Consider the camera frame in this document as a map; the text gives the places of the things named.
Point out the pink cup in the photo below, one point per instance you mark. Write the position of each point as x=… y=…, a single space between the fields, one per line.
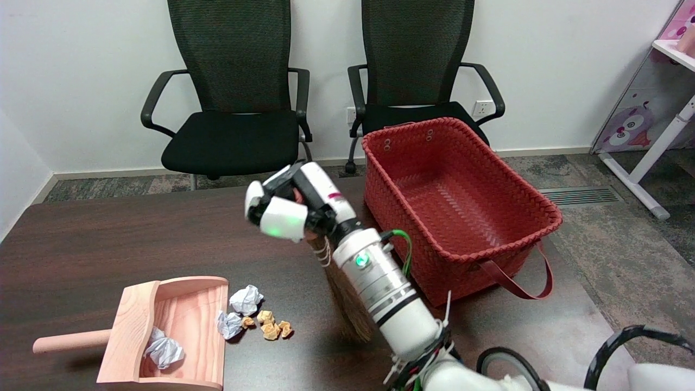
x=687 y=42

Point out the white wall outlet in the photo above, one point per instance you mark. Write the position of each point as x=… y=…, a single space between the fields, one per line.
x=352 y=115
x=481 y=108

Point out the white zip tie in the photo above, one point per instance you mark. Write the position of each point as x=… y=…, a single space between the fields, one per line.
x=448 y=307

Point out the white paper ball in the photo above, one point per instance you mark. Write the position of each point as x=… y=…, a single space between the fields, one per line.
x=245 y=300
x=229 y=325
x=165 y=352

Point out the floor vent grille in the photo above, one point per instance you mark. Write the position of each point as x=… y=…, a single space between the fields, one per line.
x=581 y=196

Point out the red woven basket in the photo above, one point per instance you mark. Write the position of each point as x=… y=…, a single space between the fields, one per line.
x=450 y=184

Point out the cartoon owl print panel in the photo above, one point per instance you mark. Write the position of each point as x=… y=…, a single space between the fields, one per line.
x=630 y=127

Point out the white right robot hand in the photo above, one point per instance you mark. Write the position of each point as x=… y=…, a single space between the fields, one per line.
x=320 y=195

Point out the white desk frame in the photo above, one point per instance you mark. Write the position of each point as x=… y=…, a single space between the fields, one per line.
x=659 y=146

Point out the small orange paper ball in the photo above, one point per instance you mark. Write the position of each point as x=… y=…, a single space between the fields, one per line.
x=265 y=316
x=248 y=322
x=286 y=329
x=271 y=332

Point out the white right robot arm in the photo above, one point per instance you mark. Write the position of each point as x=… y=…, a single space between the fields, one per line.
x=380 y=277

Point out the black mesh office chair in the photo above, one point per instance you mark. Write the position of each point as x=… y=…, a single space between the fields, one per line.
x=418 y=54
x=233 y=136

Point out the wooden dustpan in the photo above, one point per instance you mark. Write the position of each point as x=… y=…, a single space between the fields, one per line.
x=195 y=315

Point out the brown straw hand broom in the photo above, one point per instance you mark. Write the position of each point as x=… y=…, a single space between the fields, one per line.
x=353 y=315

